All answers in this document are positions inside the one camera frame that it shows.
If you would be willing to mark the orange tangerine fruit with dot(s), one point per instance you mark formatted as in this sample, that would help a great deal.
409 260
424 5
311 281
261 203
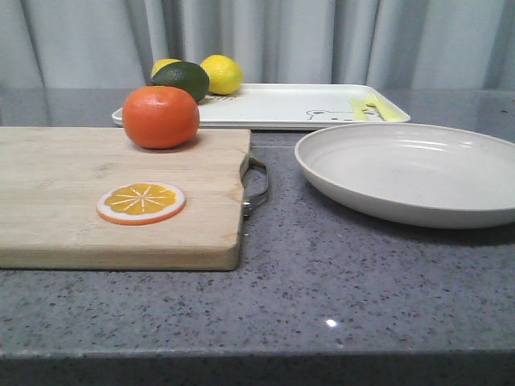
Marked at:
160 117

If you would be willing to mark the beige round plate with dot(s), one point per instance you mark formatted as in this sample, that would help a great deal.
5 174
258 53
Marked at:
422 175

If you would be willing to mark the white rectangular bear tray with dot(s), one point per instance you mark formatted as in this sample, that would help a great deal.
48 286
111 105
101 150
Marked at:
290 106

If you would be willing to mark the fake orange slice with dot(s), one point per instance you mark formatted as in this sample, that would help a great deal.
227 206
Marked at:
141 203

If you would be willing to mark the yellow lemon right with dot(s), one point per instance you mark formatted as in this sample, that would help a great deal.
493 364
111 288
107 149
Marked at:
225 75

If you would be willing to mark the yellow lemon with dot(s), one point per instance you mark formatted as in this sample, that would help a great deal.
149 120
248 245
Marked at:
159 64
225 75

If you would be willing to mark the green lime fruit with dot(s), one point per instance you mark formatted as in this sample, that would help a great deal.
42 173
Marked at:
187 76

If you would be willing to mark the yellow plastic fork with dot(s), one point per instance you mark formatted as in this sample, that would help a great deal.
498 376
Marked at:
387 111

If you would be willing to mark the yellow lemon left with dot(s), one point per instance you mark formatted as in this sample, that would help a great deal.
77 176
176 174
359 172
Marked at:
159 64

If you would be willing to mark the wooden cutting board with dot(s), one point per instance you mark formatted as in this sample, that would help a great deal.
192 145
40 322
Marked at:
89 198

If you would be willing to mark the grey curtain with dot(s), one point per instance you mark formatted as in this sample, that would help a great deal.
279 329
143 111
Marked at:
385 44

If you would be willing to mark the metal cutting board handle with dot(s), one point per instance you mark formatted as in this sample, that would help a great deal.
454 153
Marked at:
256 184

